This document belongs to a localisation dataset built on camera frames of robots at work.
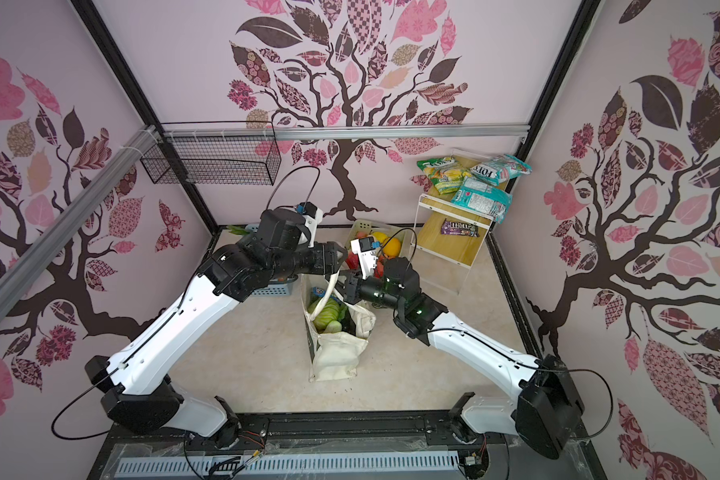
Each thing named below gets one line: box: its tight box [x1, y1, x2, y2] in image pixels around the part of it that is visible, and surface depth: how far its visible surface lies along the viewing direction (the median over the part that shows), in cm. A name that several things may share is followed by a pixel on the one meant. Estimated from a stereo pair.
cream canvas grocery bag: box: [301, 271, 377, 382], surface depth 73 cm
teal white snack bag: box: [470, 153, 532, 186], surface depth 84 cm
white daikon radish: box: [324, 320, 342, 333], surface depth 83 cm
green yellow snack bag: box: [416, 156, 473, 195], surface depth 87 cm
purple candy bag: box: [440, 218, 480, 237], surface depth 98 cm
